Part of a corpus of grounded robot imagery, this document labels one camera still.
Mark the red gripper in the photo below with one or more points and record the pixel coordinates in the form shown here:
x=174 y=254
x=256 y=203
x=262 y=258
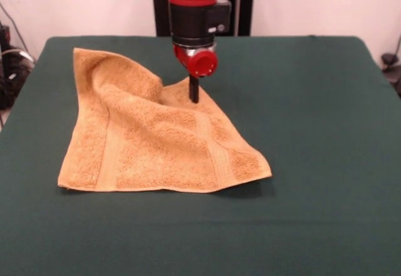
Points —
x=200 y=62

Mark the orange terry towel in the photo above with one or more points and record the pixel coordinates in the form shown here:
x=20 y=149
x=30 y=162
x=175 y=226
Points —
x=156 y=144

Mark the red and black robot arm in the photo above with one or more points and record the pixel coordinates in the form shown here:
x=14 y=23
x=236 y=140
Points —
x=194 y=15

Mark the dark green table cloth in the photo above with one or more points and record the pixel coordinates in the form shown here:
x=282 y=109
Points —
x=313 y=163

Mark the small black plug adapter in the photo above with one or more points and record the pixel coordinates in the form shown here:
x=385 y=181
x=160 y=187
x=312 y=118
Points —
x=388 y=59

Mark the black robot pedestal frame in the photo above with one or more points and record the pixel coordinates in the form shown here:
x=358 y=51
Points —
x=244 y=6

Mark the black wall power strip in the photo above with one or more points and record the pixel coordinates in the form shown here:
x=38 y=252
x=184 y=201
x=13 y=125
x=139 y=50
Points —
x=5 y=34

